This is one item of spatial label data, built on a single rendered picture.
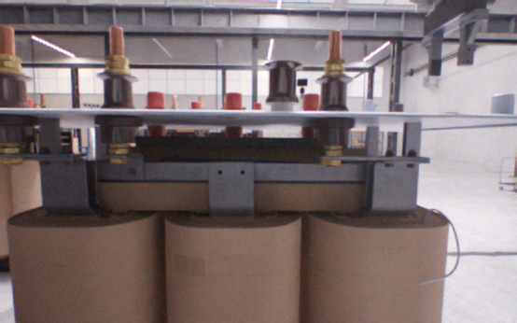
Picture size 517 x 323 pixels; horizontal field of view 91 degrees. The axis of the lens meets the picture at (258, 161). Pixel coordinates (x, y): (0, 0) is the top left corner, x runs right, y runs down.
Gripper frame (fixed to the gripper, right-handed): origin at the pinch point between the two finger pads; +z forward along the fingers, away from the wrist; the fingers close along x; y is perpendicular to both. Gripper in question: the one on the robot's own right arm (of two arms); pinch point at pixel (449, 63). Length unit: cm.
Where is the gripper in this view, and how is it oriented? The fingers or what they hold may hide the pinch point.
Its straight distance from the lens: 77.5
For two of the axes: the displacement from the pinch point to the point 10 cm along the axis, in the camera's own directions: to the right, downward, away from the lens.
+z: -0.1, 10.0, 0.8
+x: -0.2, -0.8, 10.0
